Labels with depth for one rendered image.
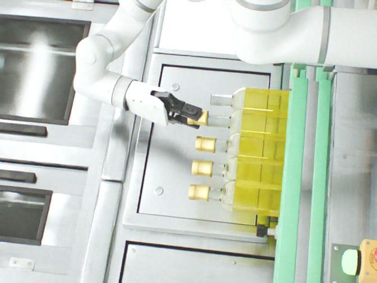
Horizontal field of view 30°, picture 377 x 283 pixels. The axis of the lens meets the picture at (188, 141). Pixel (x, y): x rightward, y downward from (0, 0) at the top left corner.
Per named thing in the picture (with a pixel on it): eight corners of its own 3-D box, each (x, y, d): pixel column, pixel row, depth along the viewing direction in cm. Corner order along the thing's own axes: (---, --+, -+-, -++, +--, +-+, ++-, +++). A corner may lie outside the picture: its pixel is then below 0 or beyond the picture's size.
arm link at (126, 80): (115, 114, 165) (126, 118, 165) (109, 96, 157) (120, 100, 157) (128, 88, 168) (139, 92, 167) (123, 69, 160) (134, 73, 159)
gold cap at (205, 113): (208, 114, 160) (189, 113, 161) (208, 107, 157) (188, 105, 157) (206, 128, 159) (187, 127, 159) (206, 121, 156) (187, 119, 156)
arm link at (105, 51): (92, 27, 163) (74, 35, 154) (134, 41, 161) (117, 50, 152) (82, 86, 169) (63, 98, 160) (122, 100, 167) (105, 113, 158)
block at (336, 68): (360, 82, 155) (327, 79, 156) (367, 59, 146) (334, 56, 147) (359, 96, 153) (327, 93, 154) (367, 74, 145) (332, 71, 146)
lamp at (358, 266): (357, 254, 128) (340, 252, 128) (362, 247, 124) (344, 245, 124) (357, 278, 126) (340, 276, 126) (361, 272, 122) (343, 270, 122)
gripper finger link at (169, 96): (143, 98, 159) (164, 111, 161) (157, 90, 152) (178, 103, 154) (145, 94, 159) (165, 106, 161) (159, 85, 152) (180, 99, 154)
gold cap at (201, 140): (216, 141, 159) (197, 139, 159) (216, 135, 156) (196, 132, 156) (214, 155, 158) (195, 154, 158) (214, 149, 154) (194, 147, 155)
